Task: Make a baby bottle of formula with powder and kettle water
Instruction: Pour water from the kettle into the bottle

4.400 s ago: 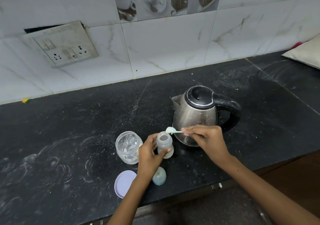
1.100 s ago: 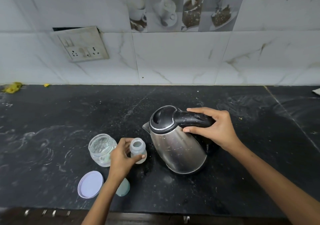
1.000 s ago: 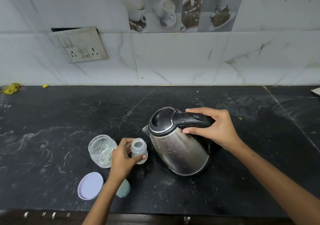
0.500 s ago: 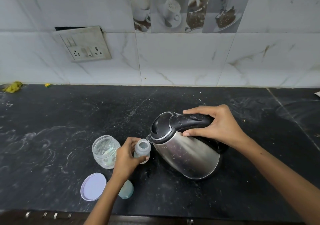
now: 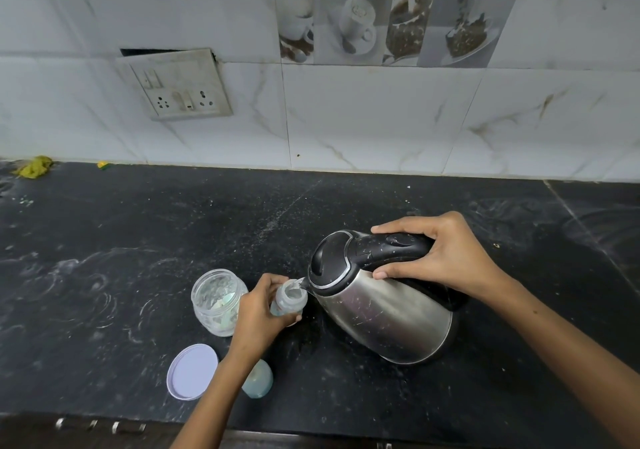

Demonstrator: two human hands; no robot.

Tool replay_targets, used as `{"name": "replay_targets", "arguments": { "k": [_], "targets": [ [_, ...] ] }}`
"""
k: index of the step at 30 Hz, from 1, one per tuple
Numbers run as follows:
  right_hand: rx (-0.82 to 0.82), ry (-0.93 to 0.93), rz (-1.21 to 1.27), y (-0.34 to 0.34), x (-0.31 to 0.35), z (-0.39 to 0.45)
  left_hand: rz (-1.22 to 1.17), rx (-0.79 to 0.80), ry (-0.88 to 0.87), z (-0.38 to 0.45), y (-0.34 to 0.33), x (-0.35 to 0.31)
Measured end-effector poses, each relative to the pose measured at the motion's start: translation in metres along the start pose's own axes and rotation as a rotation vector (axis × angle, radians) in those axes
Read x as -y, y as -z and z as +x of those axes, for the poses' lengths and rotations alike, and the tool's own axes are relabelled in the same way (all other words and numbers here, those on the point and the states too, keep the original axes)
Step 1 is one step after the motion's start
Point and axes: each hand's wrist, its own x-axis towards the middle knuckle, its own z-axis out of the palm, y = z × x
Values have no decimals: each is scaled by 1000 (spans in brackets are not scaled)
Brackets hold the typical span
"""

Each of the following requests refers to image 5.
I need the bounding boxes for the person's right hand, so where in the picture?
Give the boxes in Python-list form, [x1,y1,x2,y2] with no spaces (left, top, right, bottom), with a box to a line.
[371,211,506,304]

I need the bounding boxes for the person's left hand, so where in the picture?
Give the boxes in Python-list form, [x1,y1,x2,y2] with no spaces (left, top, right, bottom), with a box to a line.
[227,272,304,364]

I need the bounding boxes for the clear plastic baby bottle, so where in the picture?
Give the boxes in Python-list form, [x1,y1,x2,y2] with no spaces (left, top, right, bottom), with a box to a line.
[269,278,309,327]

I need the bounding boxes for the clear powder jar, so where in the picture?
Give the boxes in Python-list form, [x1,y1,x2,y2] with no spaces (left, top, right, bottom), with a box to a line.
[190,268,249,338]

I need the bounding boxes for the teal-ringed bottle cap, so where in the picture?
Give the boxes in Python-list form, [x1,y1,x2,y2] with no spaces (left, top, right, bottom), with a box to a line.
[241,359,275,400]

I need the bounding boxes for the lilac round jar lid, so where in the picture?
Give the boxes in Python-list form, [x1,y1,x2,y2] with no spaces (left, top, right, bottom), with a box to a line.
[165,343,219,402]

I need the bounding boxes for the steel electric kettle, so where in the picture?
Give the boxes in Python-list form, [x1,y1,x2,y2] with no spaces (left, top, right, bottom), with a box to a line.
[299,229,469,366]

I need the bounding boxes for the person's left forearm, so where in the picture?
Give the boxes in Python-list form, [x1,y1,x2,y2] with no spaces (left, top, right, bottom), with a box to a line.
[169,350,257,449]

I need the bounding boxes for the person's right forearm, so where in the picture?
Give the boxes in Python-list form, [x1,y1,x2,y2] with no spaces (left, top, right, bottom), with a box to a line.
[485,274,640,449]

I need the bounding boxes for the yellow-green cloth scrap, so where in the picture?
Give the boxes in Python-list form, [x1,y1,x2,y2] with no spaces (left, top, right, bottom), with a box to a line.
[12,155,55,180]

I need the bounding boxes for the white wall switch socket plate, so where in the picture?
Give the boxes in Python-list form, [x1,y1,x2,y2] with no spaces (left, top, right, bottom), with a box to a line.
[115,47,234,122]

